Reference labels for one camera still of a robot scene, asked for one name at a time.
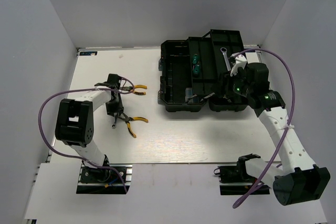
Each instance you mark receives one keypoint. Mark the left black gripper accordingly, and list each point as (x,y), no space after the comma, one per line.
(119,108)

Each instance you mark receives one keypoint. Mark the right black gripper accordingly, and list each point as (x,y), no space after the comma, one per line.
(225,81)

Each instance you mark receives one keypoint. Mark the small silver combination wrench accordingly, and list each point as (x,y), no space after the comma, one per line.
(114,125)

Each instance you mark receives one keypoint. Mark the large silver ratchet wrench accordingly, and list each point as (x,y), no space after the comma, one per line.
(227,63)

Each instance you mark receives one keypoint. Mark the green stubby screwdriver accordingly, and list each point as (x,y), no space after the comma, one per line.
(196,70)
(195,59)

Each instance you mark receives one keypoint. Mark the black plastic toolbox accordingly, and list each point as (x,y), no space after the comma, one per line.
(176,69)

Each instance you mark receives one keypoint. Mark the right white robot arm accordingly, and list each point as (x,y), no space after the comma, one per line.
(291,173)

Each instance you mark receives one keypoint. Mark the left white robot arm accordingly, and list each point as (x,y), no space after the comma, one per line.
(75,123)

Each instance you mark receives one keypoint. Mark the blue label sticker left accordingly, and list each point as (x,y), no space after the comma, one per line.
(88,53)

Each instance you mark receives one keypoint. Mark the clear plastic parts box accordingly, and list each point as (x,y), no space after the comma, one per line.
(188,94)

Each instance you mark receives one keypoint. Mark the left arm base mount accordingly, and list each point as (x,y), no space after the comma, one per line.
(93,181)

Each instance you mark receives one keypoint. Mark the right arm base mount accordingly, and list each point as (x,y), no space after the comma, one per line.
(230,181)

